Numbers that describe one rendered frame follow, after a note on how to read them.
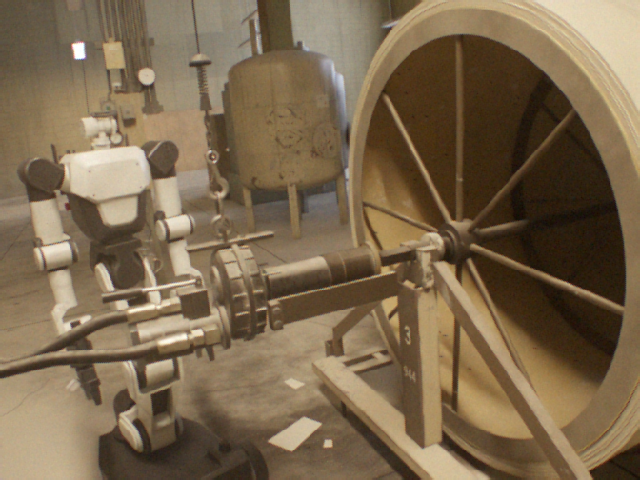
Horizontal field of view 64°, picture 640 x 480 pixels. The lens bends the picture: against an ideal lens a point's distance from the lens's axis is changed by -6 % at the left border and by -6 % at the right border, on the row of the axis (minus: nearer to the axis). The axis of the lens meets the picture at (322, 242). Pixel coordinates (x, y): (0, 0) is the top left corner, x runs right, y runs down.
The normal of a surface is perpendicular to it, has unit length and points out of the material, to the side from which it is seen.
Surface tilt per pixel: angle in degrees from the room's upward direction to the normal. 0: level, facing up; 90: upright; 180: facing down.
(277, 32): 90
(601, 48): 44
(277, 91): 90
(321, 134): 90
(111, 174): 90
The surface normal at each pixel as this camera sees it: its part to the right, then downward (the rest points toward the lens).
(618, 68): 0.24, -0.48
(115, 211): 0.65, 0.11
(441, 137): 0.40, 0.57
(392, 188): 0.40, 0.31
